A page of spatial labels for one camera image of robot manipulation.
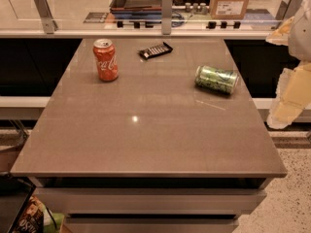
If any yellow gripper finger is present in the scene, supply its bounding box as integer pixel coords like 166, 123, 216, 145
266, 62, 311, 129
265, 17, 294, 46

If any green soda can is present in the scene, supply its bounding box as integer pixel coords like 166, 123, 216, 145
194, 66, 238, 94

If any red cola can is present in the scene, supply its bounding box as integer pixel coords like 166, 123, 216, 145
93, 39, 119, 82

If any cardboard box with label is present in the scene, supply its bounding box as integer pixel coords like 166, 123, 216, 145
209, 0, 249, 19

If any black snack bar wrapper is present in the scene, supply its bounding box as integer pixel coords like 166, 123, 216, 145
138, 42, 173, 60

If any upper grey drawer front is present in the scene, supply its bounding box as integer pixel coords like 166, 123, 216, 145
35, 188, 266, 215

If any grey drawer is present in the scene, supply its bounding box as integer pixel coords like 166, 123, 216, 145
35, 188, 266, 215
64, 218, 238, 233

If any lower grey drawer front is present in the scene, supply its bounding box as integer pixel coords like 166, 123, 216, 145
64, 218, 238, 233

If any chip bag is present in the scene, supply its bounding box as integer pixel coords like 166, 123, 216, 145
13, 196, 45, 233

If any black bin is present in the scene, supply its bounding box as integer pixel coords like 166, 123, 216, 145
0, 176, 34, 233

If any right metal glass bracket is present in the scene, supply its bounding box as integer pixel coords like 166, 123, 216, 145
275, 0, 311, 26

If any metal glass bracket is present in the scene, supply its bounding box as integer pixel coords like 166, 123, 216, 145
161, 0, 172, 35
33, 0, 58, 34
275, 0, 311, 26

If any middle metal glass bracket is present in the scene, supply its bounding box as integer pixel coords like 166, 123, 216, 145
161, 0, 172, 35

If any left metal glass bracket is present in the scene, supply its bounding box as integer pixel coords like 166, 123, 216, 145
33, 0, 58, 34

